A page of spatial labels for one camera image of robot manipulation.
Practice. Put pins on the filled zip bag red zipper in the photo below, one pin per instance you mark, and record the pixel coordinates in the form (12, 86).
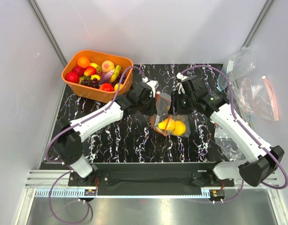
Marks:
(255, 96)

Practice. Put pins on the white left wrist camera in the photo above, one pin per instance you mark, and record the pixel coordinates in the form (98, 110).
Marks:
(153, 84)

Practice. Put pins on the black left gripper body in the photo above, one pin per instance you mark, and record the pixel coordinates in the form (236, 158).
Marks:
(146, 107)

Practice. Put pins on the clear zip bag orange zipper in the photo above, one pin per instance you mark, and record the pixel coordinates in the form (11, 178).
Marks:
(163, 102)

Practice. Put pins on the dark red apple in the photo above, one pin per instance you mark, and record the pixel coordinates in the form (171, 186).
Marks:
(78, 70)

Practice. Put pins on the yellow lemon small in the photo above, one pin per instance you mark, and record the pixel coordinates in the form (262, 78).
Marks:
(118, 87)

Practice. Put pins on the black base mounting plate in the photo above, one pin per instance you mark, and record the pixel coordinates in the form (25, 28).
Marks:
(110, 174)

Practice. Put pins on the orange plastic fruit basket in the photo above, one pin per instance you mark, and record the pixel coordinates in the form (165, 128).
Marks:
(96, 59)

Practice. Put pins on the pink peach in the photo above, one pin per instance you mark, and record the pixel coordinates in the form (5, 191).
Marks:
(107, 66)

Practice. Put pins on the bright red apple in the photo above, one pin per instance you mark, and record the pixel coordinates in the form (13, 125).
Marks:
(72, 77)

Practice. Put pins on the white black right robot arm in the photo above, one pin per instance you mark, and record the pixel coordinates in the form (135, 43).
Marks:
(261, 158)

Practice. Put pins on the orange fruit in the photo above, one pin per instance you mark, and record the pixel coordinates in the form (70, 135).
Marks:
(83, 62)

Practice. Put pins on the clear blue zip bag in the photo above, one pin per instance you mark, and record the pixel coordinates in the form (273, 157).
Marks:
(240, 64)

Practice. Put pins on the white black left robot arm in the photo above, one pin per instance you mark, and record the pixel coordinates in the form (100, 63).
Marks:
(68, 142)

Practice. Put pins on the green yellow banana bunch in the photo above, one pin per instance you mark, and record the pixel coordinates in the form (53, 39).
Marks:
(115, 74)

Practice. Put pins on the yellow lemon large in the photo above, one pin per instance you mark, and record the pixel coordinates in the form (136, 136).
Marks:
(180, 128)

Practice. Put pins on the purple eggplant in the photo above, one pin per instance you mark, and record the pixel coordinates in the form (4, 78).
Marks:
(106, 77)

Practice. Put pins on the dark purple grape bunch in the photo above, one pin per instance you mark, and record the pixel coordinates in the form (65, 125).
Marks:
(92, 80)

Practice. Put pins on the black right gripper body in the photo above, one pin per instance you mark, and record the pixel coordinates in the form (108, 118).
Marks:
(181, 104)

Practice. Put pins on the aluminium rail frame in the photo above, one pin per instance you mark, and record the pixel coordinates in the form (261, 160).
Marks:
(49, 200)

